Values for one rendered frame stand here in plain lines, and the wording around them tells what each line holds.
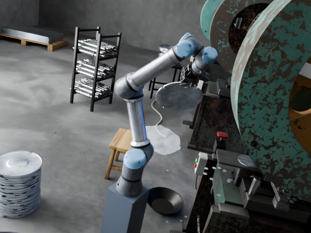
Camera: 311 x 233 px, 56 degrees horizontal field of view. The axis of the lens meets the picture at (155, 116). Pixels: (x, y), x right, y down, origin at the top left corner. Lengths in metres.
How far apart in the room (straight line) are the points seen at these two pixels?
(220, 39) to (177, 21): 5.32
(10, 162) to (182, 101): 1.16
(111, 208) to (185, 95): 0.80
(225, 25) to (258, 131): 1.80
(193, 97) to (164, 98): 0.18
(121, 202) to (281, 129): 0.98
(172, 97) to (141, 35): 6.39
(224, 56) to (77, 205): 1.76
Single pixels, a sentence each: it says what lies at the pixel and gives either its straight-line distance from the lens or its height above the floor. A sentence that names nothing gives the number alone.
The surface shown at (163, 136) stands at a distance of 2.98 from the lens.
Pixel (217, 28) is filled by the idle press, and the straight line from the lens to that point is 2.73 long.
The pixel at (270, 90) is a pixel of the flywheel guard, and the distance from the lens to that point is 0.98.
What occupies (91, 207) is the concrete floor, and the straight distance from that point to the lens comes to 2.25.
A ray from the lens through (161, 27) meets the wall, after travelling 8.05.
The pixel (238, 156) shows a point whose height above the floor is 0.78.
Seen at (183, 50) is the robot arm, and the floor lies 1.29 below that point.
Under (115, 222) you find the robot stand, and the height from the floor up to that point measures 0.26.
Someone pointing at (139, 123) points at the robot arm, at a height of 0.81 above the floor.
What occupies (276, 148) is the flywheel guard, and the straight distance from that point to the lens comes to 1.07.
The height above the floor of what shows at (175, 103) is 0.88.
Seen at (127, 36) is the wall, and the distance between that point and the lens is 8.22.
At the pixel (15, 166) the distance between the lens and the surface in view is 2.06.
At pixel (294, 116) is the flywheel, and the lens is 1.12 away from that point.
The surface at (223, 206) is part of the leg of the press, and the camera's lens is 1.48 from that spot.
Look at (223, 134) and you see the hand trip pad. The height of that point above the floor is 0.76.
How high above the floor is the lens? 1.51
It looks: 23 degrees down
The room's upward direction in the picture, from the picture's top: 12 degrees clockwise
